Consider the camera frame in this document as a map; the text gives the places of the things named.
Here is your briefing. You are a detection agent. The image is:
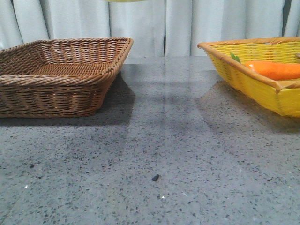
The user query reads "yellow tape roll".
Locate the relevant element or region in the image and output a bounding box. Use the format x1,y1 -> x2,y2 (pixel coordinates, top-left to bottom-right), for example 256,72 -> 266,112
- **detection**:
105,0 -> 146,3

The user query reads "white curtain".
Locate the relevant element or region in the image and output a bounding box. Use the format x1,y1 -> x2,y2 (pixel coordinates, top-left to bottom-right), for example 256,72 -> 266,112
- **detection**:
0,0 -> 300,58

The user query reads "small black debris piece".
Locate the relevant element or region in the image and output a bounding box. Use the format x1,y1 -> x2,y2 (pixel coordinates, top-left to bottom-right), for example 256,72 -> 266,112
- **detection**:
151,174 -> 159,181

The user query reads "yellow woven basket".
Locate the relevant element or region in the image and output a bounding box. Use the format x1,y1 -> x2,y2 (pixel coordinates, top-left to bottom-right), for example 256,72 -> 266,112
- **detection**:
197,37 -> 300,117

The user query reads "brown wicker basket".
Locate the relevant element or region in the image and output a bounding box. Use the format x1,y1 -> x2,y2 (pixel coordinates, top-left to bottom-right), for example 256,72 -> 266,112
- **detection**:
0,37 -> 133,118

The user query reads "orange toy carrot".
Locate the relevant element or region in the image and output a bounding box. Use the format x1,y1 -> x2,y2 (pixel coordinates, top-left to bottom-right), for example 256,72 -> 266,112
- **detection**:
230,52 -> 300,81

